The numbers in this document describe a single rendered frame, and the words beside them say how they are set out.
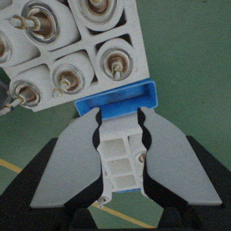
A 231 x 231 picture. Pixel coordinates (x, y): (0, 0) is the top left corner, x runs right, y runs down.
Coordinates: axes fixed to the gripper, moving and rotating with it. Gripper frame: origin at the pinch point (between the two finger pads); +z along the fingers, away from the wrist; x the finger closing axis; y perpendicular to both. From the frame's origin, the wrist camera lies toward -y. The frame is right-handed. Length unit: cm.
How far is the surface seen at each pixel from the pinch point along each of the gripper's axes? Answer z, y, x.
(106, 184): 26, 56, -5
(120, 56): 21.0, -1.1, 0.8
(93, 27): 21.4, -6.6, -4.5
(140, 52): 28.3, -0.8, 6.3
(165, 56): 46, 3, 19
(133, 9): 28.6, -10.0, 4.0
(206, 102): 46, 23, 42
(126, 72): 20.9, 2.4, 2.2
